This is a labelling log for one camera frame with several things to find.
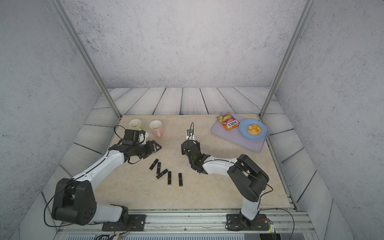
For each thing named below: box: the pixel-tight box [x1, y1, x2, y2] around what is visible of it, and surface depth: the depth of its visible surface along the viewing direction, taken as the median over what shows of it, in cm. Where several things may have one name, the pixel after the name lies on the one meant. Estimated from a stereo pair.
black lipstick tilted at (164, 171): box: [156, 168, 169, 179], surface depth 91 cm
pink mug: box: [149, 120, 164, 138], surface depth 104 cm
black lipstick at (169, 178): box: [167, 171, 172, 186], surface depth 89 cm
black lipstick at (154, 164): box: [149, 158, 159, 171], surface depth 95 cm
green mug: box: [128, 118, 142, 131], surface depth 107 cm
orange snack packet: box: [216, 112, 240, 131], surface depth 116 cm
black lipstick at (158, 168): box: [156, 162, 161, 175], surface depth 93 cm
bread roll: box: [247, 124, 262, 136], surface depth 110 cm
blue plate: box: [238, 118, 268, 140], surface depth 111 cm
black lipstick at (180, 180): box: [178, 173, 183, 187], surface depth 88 cm
